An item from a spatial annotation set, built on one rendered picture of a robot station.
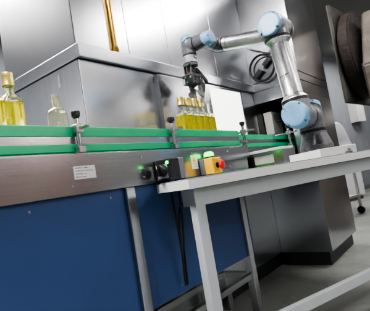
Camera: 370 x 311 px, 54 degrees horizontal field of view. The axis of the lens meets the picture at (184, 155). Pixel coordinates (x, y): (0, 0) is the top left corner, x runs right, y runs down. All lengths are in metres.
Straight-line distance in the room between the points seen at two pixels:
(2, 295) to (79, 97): 0.89
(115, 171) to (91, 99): 0.50
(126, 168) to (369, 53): 3.09
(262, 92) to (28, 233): 2.20
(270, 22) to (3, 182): 1.25
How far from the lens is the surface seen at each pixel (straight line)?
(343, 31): 4.12
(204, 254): 1.26
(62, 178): 1.09
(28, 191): 1.04
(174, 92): 2.02
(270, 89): 2.86
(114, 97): 1.72
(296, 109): 1.62
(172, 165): 1.31
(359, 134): 8.44
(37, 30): 1.94
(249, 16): 3.06
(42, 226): 1.08
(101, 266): 1.19
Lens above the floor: 0.74
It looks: 4 degrees up
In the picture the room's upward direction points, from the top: 9 degrees counter-clockwise
